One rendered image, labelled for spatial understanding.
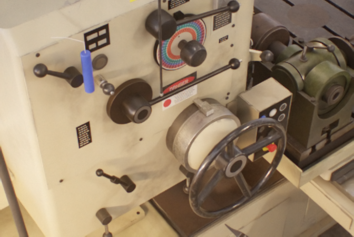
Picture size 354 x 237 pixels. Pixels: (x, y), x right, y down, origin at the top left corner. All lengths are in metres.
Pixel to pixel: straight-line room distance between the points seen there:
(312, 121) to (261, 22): 0.44
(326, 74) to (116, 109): 0.87
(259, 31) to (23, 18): 1.17
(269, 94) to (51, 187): 0.78
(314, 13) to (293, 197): 0.85
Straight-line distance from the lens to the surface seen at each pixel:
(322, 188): 2.84
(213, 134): 2.07
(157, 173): 2.23
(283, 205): 3.12
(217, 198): 2.87
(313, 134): 2.53
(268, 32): 2.59
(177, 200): 2.85
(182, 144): 2.07
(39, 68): 1.62
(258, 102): 2.22
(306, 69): 2.47
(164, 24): 1.74
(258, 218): 3.04
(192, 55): 1.82
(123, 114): 1.90
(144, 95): 1.91
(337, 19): 3.21
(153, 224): 2.80
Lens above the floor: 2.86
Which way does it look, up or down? 44 degrees down
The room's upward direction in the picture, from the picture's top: straight up
